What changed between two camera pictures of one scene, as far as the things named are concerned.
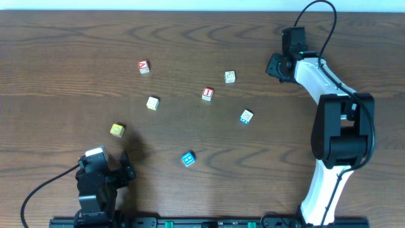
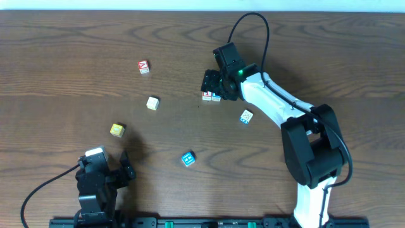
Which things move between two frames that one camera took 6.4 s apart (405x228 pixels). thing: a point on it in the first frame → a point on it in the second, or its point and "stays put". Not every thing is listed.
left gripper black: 118,176 stays put
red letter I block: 207,94 stays put
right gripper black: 275,68 → 212,82
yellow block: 117,130 stays put
